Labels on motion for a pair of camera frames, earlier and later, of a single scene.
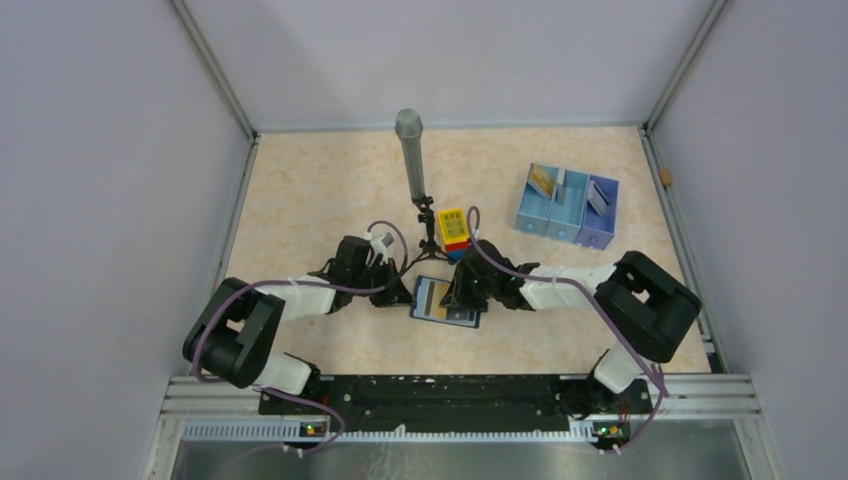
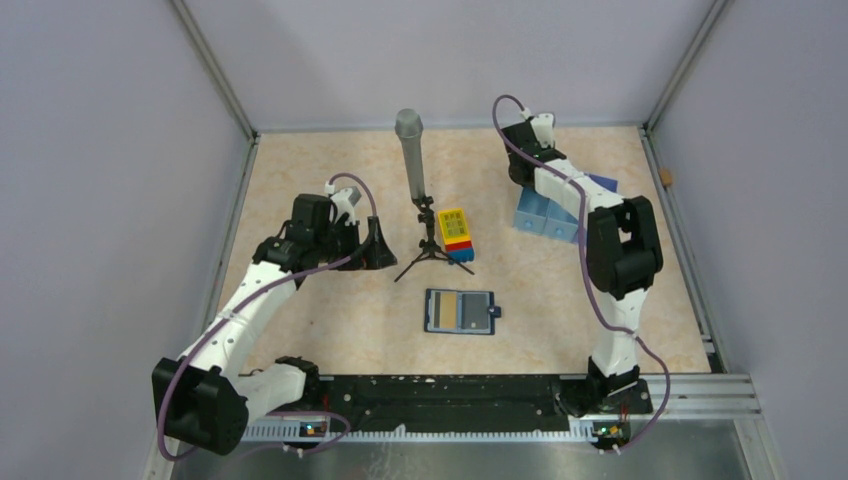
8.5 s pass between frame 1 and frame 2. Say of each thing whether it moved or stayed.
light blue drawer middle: stayed
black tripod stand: stayed
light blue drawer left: stayed
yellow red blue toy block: stayed
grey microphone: stayed
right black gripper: moved
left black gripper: moved
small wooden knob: stayed
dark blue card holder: moved
